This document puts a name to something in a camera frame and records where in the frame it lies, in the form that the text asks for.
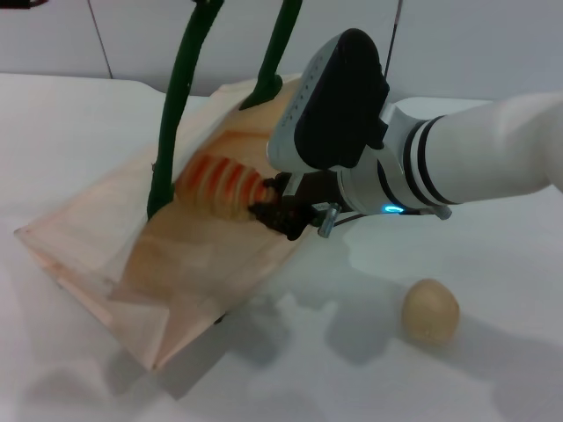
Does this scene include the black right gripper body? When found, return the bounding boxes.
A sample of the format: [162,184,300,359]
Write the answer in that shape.
[281,171,348,216]

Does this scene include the orange striped bread loaf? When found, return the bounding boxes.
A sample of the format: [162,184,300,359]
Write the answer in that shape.
[174,154,276,223]

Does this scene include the round beige egg yolk pastry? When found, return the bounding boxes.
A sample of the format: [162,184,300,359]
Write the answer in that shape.
[400,278,461,346]

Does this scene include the beige tote bag green handles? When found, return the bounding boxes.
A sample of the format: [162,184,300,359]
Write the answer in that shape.
[12,0,318,375]

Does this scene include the right arm connector cable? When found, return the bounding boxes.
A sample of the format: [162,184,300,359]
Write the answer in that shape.
[317,202,454,238]

